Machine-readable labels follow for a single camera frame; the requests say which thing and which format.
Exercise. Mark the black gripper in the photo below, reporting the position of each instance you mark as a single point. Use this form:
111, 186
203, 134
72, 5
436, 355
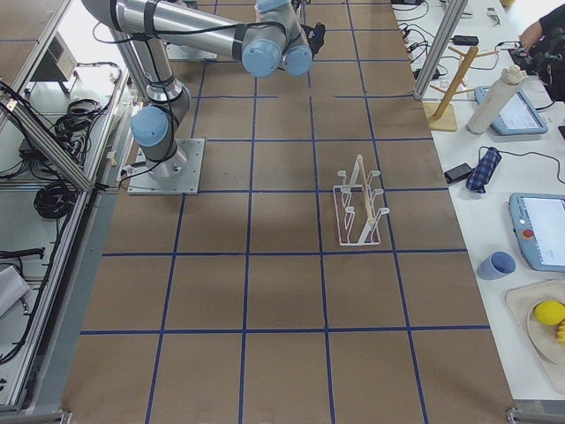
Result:
316, 39

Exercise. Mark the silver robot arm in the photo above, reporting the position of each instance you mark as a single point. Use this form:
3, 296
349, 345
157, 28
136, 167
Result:
224, 70

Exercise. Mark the blue cup on desk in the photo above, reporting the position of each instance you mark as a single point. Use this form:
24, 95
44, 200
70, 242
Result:
497, 265

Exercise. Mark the wooden mug stand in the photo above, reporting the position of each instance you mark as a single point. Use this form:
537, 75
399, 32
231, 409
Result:
441, 115

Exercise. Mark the beige cylindrical bottle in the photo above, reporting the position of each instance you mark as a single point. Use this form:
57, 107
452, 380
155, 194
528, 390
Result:
497, 96

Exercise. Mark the folded plaid umbrella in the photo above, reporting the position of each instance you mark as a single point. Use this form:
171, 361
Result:
483, 172

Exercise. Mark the blue teach pendant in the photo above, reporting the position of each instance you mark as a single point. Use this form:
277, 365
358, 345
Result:
538, 221
518, 117

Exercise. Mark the yellow lemon toy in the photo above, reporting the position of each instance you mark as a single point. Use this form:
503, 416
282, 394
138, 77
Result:
549, 312

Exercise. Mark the beige bowl plate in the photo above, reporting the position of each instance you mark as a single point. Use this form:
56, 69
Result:
549, 340

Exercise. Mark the white wire cup rack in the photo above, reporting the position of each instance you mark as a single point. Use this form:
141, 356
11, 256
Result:
357, 210

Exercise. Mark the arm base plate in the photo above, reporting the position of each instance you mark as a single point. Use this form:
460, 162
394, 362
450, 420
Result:
179, 175

